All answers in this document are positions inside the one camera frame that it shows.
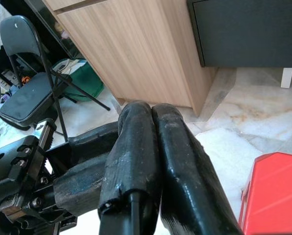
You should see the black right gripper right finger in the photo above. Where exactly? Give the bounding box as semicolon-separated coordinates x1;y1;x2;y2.
152;103;242;235

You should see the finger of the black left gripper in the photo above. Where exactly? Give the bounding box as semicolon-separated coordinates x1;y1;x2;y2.
68;121;120;159
52;160;108;216

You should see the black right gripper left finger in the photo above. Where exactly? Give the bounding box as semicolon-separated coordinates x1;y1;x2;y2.
98;101;162;235

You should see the green bag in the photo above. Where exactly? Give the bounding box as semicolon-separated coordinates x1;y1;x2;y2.
51;58;105;102

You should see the black folding chair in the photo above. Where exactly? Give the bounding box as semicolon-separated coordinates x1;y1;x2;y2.
0;15;111;142

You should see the red plastic stool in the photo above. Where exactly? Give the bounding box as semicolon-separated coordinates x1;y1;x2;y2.
238;151;292;235

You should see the light wood cabinet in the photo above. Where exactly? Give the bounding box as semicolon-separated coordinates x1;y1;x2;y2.
42;0;219;118

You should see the black glass display cabinet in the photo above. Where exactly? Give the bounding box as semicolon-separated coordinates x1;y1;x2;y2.
23;0;86;60

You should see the white cabinet leg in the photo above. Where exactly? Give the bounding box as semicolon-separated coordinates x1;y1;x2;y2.
280;67;292;89

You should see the black TV cabinet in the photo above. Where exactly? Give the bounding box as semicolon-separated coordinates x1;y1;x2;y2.
186;0;292;69

